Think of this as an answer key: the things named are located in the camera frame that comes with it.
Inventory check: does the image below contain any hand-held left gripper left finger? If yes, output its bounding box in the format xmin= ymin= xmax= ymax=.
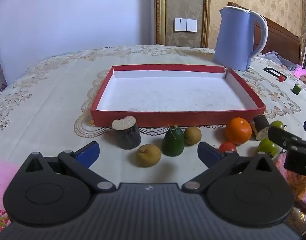
xmin=18 ymin=141 xmax=117 ymax=193

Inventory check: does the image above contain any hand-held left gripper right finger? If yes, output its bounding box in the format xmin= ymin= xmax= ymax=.
xmin=181 ymin=142 xmax=279 ymax=193

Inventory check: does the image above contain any green tomato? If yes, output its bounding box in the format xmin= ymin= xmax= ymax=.
xmin=269 ymin=120 xmax=285 ymax=131
xmin=257 ymin=138 xmax=278 ymax=158

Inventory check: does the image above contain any small red tomato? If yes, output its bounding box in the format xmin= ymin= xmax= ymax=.
xmin=218 ymin=141 xmax=237 ymax=153

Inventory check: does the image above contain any brown round fruit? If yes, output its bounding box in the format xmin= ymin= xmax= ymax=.
xmin=136 ymin=144 xmax=161 ymax=167
xmin=184 ymin=126 xmax=202 ymax=145

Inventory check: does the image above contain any dark eggplant piece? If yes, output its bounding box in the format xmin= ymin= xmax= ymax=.
xmin=253 ymin=114 xmax=271 ymax=141
xmin=112 ymin=116 xmax=141 ymax=150

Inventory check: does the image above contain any green cucumber end piece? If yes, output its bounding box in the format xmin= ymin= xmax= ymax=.
xmin=161 ymin=126 xmax=185 ymax=157

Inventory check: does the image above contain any orange tangerine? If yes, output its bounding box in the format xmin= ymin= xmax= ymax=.
xmin=225 ymin=117 xmax=252 ymax=145

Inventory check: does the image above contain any red shallow cardboard box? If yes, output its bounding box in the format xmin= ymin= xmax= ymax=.
xmin=90 ymin=64 xmax=266 ymax=128

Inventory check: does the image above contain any pink patterned cloth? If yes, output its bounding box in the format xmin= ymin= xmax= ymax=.
xmin=275 ymin=152 xmax=306 ymax=215

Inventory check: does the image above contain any bright pink cloth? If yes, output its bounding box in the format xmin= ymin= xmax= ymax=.
xmin=293 ymin=64 xmax=306 ymax=79

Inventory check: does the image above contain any black tool with red tip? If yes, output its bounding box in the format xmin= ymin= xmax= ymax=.
xmin=263 ymin=67 xmax=285 ymax=82

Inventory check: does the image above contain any lavender cloth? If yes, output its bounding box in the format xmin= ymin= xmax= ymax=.
xmin=260 ymin=51 xmax=297 ymax=70

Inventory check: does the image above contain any wooden headboard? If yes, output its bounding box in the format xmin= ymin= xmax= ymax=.
xmin=227 ymin=2 xmax=302 ymax=66

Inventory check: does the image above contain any lavender electric kettle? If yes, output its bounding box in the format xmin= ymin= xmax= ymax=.
xmin=213 ymin=6 xmax=269 ymax=71

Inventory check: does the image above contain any white wall switch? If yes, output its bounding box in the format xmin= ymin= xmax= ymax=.
xmin=174 ymin=18 xmax=197 ymax=32

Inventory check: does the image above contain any gilded wall panel frame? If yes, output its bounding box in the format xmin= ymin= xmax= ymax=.
xmin=154 ymin=0 xmax=211 ymax=48

